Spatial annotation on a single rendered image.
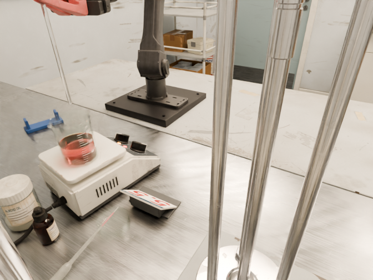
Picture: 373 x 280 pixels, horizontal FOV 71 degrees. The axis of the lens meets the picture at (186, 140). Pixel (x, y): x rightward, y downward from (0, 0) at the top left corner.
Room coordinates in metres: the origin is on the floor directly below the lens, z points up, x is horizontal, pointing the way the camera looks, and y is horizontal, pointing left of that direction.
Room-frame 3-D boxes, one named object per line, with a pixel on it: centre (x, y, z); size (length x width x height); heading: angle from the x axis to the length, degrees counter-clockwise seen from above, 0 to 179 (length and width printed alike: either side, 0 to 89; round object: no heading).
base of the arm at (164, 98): (0.79, 0.09, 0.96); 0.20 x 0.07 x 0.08; 60
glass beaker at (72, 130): (0.38, 0.19, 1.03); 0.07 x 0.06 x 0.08; 144
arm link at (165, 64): (0.78, 0.09, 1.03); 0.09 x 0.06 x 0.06; 77
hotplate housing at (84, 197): (0.42, 0.18, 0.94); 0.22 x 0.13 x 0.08; 139
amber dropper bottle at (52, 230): (0.28, 0.23, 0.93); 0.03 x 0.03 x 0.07
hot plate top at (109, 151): (0.40, 0.19, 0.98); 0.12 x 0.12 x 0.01; 49
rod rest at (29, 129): (0.67, 0.41, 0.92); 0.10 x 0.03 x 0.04; 130
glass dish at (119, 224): (0.30, 0.13, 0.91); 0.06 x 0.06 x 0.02
